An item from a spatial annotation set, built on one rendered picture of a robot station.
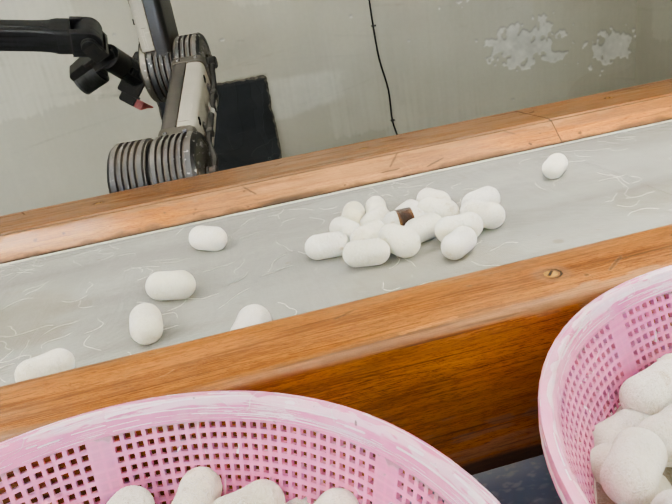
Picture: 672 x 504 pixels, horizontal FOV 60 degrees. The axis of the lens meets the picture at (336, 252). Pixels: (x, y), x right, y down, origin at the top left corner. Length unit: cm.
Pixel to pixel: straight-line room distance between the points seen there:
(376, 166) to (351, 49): 193
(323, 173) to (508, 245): 26
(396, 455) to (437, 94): 248
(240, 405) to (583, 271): 19
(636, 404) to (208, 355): 19
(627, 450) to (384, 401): 11
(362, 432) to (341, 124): 237
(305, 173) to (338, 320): 35
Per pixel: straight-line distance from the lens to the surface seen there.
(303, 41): 252
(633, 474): 24
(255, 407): 25
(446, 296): 31
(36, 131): 263
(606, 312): 30
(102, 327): 43
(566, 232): 45
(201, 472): 27
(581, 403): 27
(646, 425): 27
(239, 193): 62
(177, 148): 84
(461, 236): 41
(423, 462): 21
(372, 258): 41
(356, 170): 63
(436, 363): 29
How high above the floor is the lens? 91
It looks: 21 degrees down
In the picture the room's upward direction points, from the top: 10 degrees counter-clockwise
